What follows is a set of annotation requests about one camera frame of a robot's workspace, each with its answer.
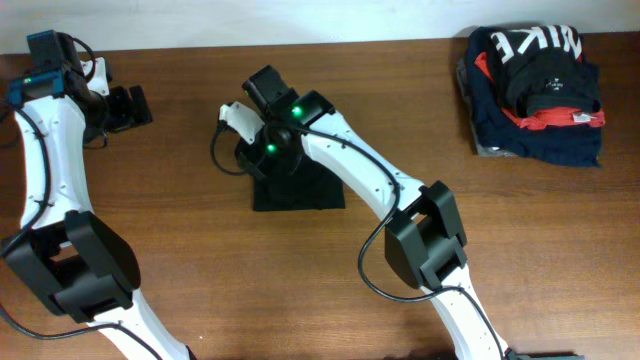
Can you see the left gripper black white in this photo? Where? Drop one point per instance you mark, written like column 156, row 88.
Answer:
column 124, row 115

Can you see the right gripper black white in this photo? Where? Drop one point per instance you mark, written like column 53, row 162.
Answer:
column 251, row 156

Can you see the black t-shirt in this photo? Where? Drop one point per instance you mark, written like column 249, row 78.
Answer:
column 311, row 187

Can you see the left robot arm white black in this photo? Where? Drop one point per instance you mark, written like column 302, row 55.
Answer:
column 74, row 263

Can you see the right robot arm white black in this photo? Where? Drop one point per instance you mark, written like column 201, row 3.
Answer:
column 424, row 235

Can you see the grey folded garment bottom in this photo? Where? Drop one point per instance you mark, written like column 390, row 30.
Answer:
column 480, row 150

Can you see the navy folded garment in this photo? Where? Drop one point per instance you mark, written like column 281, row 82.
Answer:
column 572, row 146

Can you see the red folded garment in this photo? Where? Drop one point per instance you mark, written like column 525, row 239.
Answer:
column 559, row 116

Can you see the black folded printed shirt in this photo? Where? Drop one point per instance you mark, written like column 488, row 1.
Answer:
column 540, row 68

